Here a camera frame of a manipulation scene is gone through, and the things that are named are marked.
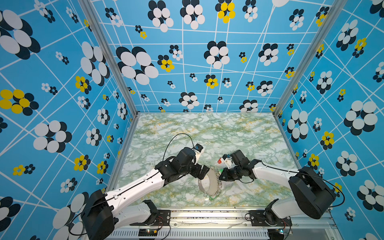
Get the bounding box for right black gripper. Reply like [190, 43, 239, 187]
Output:
[217, 166, 243, 182]

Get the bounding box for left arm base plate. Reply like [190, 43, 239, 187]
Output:
[130, 210, 171, 227]

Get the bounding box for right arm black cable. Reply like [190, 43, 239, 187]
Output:
[260, 161, 346, 208]

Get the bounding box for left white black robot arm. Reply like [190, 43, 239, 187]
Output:
[80, 144, 210, 240]

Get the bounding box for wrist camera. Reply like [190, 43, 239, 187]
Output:
[220, 153, 239, 169]
[193, 144, 205, 164]

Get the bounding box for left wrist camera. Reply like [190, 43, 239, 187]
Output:
[193, 144, 205, 164]

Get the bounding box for aluminium corner post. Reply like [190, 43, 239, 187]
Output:
[273, 0, 347, 119]
[79, 0, 138, 118]

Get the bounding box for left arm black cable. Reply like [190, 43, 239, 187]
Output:
[68, 132, 196, 236]

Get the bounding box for left aluminium corner post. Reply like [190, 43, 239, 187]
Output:
[79, 0, 138, 118]

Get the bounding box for right aluminium corner post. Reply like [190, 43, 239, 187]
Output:
[273, 0, 347, 119]

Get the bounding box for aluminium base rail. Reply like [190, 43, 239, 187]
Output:
[106, 208, 342, 240]

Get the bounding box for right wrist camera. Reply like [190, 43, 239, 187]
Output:
[220, 153, 239, 169]

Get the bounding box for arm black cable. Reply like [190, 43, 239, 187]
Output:
[260, 161, 346, 208]
[68, 132, 196, 236]

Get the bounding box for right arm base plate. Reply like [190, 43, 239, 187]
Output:
[245, 210, 292, 228]

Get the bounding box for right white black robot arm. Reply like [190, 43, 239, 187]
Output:
[219, 150, 337, 226]

